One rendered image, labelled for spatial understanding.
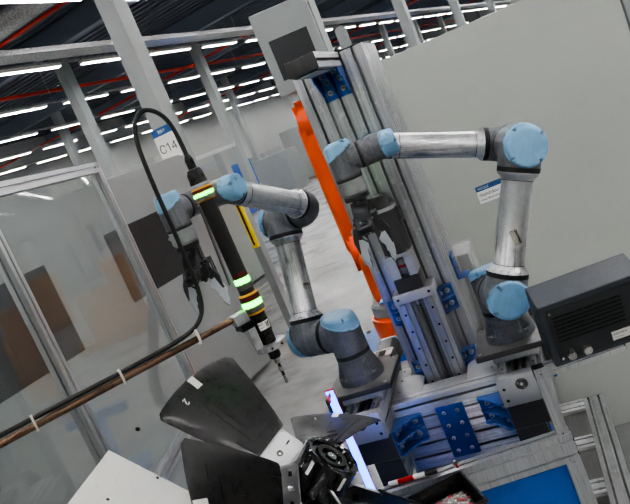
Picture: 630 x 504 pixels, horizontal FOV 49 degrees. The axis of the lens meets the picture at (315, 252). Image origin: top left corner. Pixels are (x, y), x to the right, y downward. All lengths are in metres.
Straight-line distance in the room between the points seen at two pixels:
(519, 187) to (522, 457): 0.72
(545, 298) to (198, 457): 0.96
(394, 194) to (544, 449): 0.89
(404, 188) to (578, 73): 1.29
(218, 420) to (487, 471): 0.80
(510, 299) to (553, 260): 1.40
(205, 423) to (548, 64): 2.30
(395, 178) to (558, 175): 1.21
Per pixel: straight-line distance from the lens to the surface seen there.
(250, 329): 1.45
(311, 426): 1.74
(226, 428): 1.52
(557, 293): 1.83
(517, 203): 1.96
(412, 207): 2.25
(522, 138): 1.93
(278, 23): 5.35
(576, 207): 3.34
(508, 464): 2.00
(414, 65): 3.19
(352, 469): 1.46
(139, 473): 1.64
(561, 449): 2.00
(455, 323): 2.35
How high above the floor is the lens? 1.83
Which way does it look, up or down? 9 degrees down
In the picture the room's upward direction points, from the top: 23 degrees counter-clockwise
